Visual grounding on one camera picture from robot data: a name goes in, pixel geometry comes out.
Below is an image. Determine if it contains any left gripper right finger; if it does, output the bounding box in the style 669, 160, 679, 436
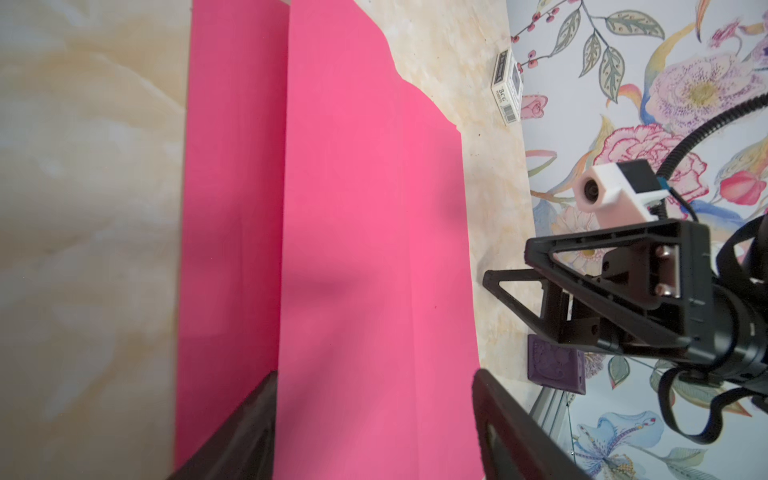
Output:
472, 369, 589, 480

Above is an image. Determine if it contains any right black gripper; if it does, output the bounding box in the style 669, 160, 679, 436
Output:
482, 212, 768, 385

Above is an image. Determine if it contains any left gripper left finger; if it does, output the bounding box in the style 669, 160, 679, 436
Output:
169, 371, 278, 480

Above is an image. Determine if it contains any pink paper sheet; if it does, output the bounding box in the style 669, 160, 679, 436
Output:
174, 1, 289, 465

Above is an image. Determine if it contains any purple cube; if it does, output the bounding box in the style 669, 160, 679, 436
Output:
527, 334, 586, 395

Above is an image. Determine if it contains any white QR code card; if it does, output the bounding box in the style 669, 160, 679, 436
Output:
491, 48, 523, 125

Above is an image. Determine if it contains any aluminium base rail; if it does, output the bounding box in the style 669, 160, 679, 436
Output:
529, 387, 576, 462

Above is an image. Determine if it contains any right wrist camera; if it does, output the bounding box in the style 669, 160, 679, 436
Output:
573, 160, 670, 229

